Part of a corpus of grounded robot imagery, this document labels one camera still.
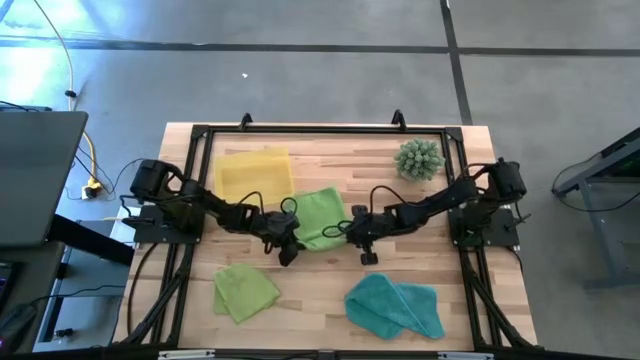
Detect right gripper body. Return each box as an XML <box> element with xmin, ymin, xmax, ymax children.
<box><xmin>345</xmin><ymin>204</ymin><xmax>399</xmax><ymax>246</ymax></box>

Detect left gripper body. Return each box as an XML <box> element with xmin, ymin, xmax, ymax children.
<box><xmin>260</xmin><ymin>209</ymin><xmax>304</xmax><ymax>251</ymax></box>

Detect green microfiber towel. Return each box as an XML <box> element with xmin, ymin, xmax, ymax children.
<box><xmin>292</xmin><ymin>186</ymin><xmax>350</xmax><ymax>253</ymax></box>
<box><xmin>213</xmin><ymin>263</ymin><xmax>281</xmax><ymax>325</ymax></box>

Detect teal microfiber towel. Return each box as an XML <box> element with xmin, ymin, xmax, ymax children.
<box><xmin>343</xmin><ymin>272</ymin><xmax>446</xmax><ymax>341</ymax></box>

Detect yellow translucent plastic basket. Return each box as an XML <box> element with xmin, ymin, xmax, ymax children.
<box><xmin>213</xmin><ymin>147</ymin><xmax>296</xmax><ymax>206</ymax></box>

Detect potted artificial green plant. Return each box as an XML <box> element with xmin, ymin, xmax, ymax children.
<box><xmin>393</xmin><ymin>138</ymin><xmax>446</xmax><ymax>182</ymax></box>

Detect black desk support bar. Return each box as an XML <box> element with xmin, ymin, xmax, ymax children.
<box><xmin>47</xmin><ymin>213</ymin><xmax>136</xmax><ymax>267</ymax></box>

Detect yellow power plug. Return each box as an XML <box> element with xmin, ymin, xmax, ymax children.
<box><xmin>81</xmin><ymin>180</ymin><xmax>105</xmax><ymax>200</ymax></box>

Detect grey lower shelf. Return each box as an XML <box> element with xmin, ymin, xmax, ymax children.
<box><xmin>32</xmin><ymin>219</ymin><xmax>132</xmax><ymax>351</ymax></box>

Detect grey metal table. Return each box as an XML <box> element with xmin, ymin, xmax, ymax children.
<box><xmin>551</xmin><ymin>127</ymin><xmax>640</xmax><ymax>291</ymax></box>

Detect grey side table top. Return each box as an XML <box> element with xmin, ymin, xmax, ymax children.
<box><xmin>0</xmin><ymin>110</ymin><xmax>90</xmax><ymax>249</ymax></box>

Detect black computer mouse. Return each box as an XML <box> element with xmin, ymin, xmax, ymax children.
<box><xmin>0</xmin><ymin>303</ymin><xmax>39</xmax><ymax>354</ymax></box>

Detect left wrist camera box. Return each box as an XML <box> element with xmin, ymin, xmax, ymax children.
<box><xmin>277</xmin><ymin>241</ymin><xmax>304</xmax><ymax>268</ymax></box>

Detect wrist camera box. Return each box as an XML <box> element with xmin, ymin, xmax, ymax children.
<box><xmin>277</xmin><ymin>241</ymin><xmax>304</xmax><ymax>268</ymax></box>
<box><xmin>359</xmin><ymin>242</ymin><xmax>380</xmax><ymax>267</ymax></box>

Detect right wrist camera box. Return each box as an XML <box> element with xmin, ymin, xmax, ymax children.
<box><xmin>359</xmin><ymin>242</ymin><xmax>380</xmax><ymax>267</ymax></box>

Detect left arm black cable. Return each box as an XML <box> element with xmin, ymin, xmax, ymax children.
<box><xmin>234</xmin><ymin>189</ymin><xmax>301</xmax><ymax>217</ymax></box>

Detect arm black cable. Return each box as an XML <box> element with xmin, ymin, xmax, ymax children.
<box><xmin>322</xmin><ymin>185</ymin><xmax>404</xmax><ymax>240</ymax></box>
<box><xmin>234</xmin><ymin>189</ymin><xmax>301</xmax><ymax>217</ymax></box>

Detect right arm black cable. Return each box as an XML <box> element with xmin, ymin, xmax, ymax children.
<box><xmin>322</xmin><ymin>185</ymin><xmax>404</xmax><ymax>240</ymax></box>

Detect black aluminium table frame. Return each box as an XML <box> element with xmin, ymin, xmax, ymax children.
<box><xmin>113</xmin><ymin>108</ymin><xmax>539</xmax><ymax>360</ymax></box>

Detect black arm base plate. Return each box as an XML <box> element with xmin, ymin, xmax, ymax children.
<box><xmin>446</xmin><ymin>206</ymin><xmax>522</xmax><ymax>249</ymax></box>
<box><xmin>133</xmin><ymin>203</ymin><xmax>204</xmax><ymax>246</ymax></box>

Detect yellow cable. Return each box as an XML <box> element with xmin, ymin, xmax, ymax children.
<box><xmin>32</xmin><ymin>0</ymin><xmax>104</xmax><ymax>196</ymax></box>

